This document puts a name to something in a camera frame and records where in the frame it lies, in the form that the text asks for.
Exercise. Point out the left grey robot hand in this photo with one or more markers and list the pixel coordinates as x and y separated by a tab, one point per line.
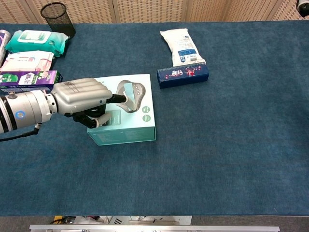
82	93

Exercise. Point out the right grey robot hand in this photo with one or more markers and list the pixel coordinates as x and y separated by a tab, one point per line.
303	7

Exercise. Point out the light blue plastic strip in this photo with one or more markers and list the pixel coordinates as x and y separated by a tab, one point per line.
130	92

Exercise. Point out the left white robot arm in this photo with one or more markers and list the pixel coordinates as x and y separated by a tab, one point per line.
26	110

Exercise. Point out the purple toothpaste box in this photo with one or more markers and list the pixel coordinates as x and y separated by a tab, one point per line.
31	78

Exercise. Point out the teal Philips speaker box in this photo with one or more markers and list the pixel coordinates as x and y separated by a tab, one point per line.
135	128

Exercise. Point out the dark blue printed box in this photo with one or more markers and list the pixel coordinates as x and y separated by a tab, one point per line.
183	75

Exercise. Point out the pink wet wipes pack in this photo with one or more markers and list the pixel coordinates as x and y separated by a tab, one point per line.
26	61

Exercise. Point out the green wet wipes pack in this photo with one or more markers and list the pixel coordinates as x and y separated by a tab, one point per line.
36	42

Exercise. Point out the black mesh pen holder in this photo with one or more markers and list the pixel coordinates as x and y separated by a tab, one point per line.
59	20

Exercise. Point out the white purple tube pack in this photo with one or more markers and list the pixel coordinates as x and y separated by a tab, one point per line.
3	46

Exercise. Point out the beige folding screen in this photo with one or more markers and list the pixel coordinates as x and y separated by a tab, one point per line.
154	10

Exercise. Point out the white wipes pack blue print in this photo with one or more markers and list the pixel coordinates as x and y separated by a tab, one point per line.
181	44

